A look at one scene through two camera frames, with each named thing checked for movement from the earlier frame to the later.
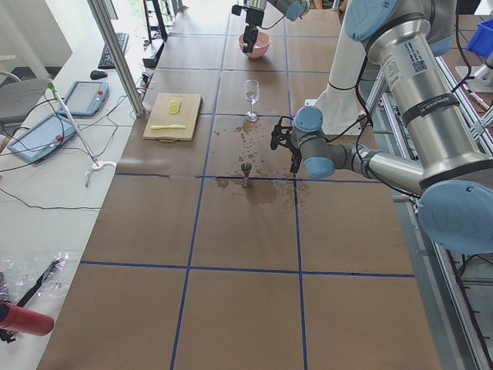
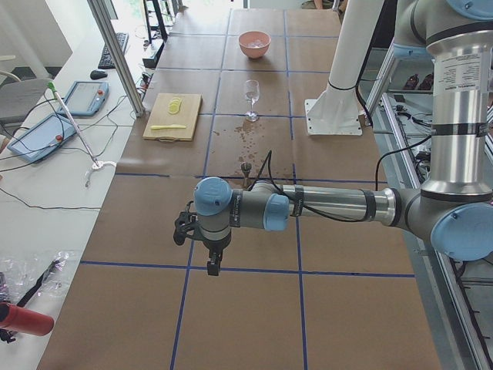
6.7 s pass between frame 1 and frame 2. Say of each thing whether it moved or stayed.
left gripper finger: moved
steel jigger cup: stayed
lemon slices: stayed
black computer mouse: stayed
